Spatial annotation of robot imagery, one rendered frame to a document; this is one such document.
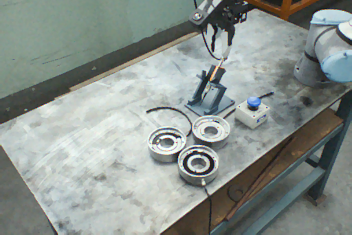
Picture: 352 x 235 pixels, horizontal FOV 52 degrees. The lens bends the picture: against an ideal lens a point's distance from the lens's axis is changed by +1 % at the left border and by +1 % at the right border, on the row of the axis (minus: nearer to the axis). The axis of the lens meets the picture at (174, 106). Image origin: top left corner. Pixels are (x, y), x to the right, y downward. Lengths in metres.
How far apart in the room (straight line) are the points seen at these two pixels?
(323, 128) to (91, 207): 0.96
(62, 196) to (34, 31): 1.61
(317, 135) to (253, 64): 0.37
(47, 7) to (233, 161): 1.73
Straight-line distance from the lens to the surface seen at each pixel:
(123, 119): 1.11
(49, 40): 2.48
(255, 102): 1.05
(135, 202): 0.90
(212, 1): 0.96
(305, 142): 1.43
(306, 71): 1.26
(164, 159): 0.95
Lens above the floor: 1.54
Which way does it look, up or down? 40 degrees down
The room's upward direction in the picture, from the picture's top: 2 degrees counter-clockwise
